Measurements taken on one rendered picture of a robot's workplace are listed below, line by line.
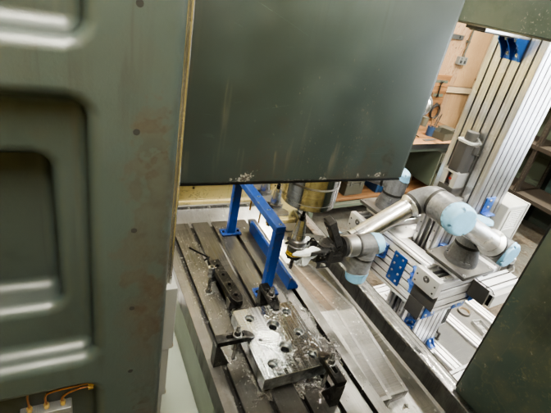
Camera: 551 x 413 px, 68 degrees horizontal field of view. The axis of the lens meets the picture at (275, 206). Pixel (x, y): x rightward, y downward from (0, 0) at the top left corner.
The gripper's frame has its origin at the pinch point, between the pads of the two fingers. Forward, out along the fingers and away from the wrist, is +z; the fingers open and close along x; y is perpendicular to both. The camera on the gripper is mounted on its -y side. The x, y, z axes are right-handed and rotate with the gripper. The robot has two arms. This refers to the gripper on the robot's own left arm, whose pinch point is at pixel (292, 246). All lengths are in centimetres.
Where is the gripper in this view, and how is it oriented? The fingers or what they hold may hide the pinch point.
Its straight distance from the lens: 127.4
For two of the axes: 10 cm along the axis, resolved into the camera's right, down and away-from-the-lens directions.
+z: -8.9, 0.4, -4.5
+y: -1.9, 8.6, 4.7
